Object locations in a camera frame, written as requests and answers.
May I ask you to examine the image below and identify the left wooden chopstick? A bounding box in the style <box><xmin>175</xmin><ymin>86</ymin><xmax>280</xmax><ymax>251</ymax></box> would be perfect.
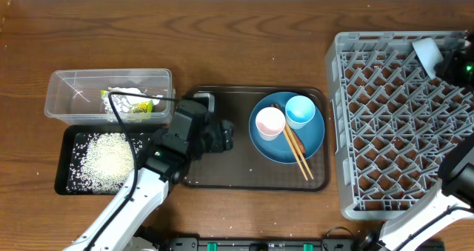
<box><xmin>283</xmin><ymin>122</ymin><xmax>308</xmax><ymax>181</ymax></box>

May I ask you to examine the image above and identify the right wooden chopstick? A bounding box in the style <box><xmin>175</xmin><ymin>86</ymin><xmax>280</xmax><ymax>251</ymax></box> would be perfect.
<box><xmin>286</xmin><ymin>122</ymin><xmax>314</xmax><ymax>180</ymax></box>

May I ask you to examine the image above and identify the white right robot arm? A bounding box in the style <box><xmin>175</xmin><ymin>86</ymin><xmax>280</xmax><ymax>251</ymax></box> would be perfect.
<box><xmin>356</xmin><ymin>33</ymin><xmax>473</xmax><ymax>251</ymax></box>

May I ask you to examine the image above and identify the black waste tray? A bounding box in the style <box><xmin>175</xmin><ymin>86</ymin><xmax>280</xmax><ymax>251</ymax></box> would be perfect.
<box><xmin>54</xmin><ymin>124</ymin><xmax>166</xmax><ymax>196</ymax></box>

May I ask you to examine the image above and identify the light blue cup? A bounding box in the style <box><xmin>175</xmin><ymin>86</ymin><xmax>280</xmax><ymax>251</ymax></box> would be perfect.
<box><xmin>284</xmin><ymin>96</ymin><xmax>316</xmax><ymax>130</ymax></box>

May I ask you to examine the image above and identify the brown sausage piece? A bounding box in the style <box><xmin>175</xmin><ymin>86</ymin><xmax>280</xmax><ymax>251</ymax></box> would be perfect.
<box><xmin>290</xmin><ymin>128</ymin><xmax>306</xmax><ymax>154</ymax></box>

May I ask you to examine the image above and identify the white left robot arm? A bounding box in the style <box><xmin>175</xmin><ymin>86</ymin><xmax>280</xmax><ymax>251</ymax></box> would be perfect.
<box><xmin>69</xmin><ymin>93</ymin><xmax>234</xmax><ymax>250</ymax></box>

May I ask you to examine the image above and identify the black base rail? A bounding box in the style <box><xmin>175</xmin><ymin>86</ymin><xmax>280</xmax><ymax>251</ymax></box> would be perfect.
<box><xmin>129</xmin><ymin>227</ymin><xmax>445</xmax><ymax>251</ymax></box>

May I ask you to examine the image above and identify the clear plastic waste bin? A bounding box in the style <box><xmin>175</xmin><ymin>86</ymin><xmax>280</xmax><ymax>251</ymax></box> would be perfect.
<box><xmin>44</xmin><ymin>68</ymin><xmax>175</xmax><ymax>125</ymax></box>

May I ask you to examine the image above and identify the yellow snack wrapper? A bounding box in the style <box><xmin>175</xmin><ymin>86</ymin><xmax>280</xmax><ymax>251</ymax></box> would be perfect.
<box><xmin>101</xmin><ymin>87</ymin><xmax>163</xmax><ymax>114</ymax></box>

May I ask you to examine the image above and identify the dark blue plate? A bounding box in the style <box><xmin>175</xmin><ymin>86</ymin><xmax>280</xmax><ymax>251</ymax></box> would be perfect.
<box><xmin>249</xmin><ymin>92</ymin><xmax>325</xmax><ymax>164</ymax></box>

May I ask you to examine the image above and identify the pink cup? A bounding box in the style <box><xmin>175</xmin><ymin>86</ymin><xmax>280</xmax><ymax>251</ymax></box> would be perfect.
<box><xmin>256</xmin><ymin>107</ymin><xmax>286</xmax><ymax>141</ymax></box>

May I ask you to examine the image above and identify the grey dishwasher rack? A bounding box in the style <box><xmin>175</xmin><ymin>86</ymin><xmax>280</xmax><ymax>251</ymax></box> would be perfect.
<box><xmin>325</xmin><ymin>31</ymin><xmax>473</xmax><ymax>220</ymax></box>

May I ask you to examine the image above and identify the pile of white rice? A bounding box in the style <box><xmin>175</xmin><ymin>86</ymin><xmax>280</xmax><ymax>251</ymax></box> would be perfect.
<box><xmin>81</xmin><ymin>133</ymin><xmax>133</xmax><ymax>192</ymax></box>

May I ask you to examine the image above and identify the wooden chopstick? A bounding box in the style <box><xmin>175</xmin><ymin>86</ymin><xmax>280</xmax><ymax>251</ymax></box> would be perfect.
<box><xmin>283</xmin><ymin>122</ymin><xmax>308</xmax><ymax>181</ymax></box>
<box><xmin>286</xmin><ymin>122</ymin><xmax>314</xmax><ymax>180</ymax></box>

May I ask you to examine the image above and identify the brown serving tray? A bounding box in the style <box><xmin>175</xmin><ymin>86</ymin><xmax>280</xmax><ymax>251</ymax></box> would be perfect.
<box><xmin>184</xmin><ymin>86</ymin><xmax>330</xmax><ymax>193</ymax></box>

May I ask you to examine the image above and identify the light blue rice bowl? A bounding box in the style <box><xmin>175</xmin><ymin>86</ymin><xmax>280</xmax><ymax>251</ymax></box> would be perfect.
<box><xmin>412</xmin><ymin>38</ymin><xmax>443</xmax><ymax>79</ymax></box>

